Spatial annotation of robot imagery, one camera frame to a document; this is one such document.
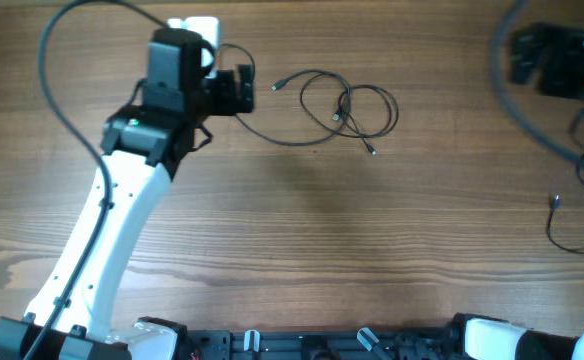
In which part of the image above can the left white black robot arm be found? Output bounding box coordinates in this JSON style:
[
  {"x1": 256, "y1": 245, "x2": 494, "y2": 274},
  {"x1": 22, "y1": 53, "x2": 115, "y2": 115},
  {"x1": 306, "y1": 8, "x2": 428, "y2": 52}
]
[{"x1": 0, "y1": 17, "x2": 254, "y2": 359}]

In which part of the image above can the thick black usb cable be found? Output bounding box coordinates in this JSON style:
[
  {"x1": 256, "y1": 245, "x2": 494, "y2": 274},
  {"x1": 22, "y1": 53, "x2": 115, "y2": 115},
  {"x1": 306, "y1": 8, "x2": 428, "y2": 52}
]
[{"x1": 219, "y1": 43, "x2": 354, "y2": 148}]

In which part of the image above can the black mounting rail base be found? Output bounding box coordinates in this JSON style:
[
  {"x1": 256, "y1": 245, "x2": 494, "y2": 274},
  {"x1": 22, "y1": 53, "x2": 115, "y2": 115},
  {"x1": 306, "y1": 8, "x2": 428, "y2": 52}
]
[{"x1": 179, "y1": 327, "x2": 463, "y2": 360}]

